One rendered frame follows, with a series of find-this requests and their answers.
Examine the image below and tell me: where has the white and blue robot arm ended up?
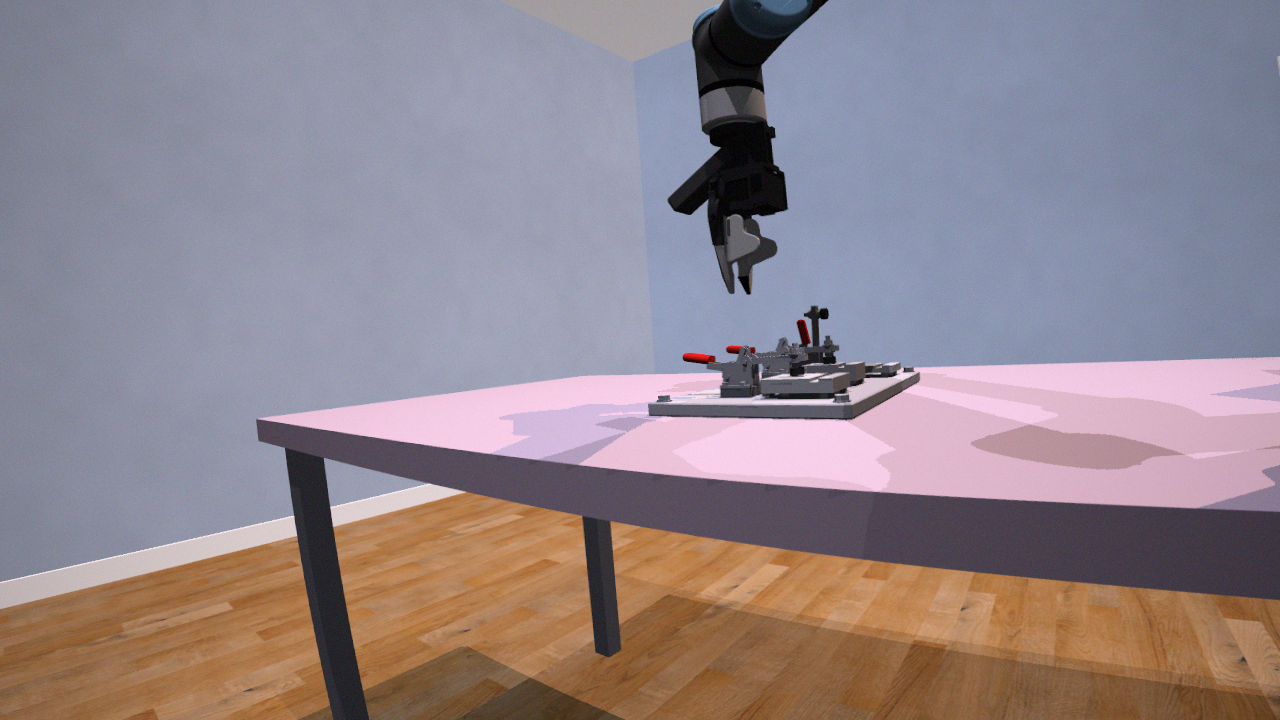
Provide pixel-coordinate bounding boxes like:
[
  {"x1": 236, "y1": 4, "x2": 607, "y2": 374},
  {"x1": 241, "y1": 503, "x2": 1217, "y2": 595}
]
[{"x1": 668, "y1": 0, "x2": 828, "y2": 215}]

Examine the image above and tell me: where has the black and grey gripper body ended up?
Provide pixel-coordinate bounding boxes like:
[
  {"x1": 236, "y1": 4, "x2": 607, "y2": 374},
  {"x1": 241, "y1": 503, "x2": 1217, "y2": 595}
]
[{"x1": 709, "y1": 120, "x2": 788, "y2": 217}]

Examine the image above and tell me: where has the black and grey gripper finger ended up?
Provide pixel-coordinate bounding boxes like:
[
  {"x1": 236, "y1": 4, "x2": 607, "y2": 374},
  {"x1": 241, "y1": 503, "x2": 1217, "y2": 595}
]
[
  {"x1": 707, "y1": 190, "x2": 760, "y2": 293},
  {"x1": 737, "y1": 214, "x2": 777, "y2": 295}
]

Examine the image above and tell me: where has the grey toggle clamp with red handle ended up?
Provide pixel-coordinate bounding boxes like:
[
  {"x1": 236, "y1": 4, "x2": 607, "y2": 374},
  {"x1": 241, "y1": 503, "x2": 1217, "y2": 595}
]
[
  {"x1": 726, "y1": 334, "x2": 838, "y2": 379},
  {"x1": 684, "y1": 343, "x2": 808, "y2": 398}
]

